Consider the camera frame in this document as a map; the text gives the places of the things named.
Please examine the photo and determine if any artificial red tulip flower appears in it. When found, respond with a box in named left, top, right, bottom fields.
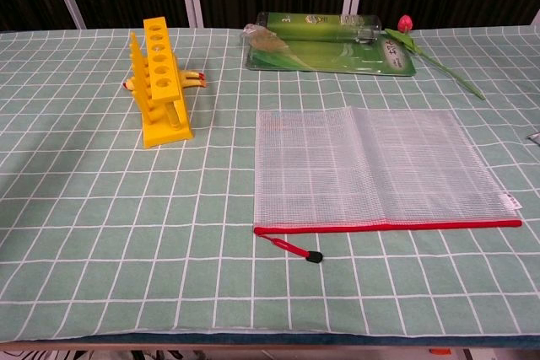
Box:
left=384, top=14, right=487, bottom=101

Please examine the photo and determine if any green white checked tablecloth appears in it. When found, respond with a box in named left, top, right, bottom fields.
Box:
left=0, top=24, right=540, bottom=342

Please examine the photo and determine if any black white patterned object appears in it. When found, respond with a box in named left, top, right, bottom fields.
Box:
left=0, top=349, right=89, bottom=360

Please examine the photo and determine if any green blister pack card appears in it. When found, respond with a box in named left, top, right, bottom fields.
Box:
left=245, top=12, right=418, bottom=78

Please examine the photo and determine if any yellow plastic test tube rack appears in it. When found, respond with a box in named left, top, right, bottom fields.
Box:
left=129, top=17, right=195, bottom=149

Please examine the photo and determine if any small yellow rubber chicken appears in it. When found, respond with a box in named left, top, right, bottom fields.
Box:
left=121, top=70, right=208, bottom=94

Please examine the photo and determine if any clear crumpled plastic wrapper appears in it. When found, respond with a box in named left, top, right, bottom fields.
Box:
left=240, top=22, right=316, bottom=71

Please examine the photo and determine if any white mesh zipper pouch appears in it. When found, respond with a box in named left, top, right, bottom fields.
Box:
left=252, top=105, right=523, bottom=266

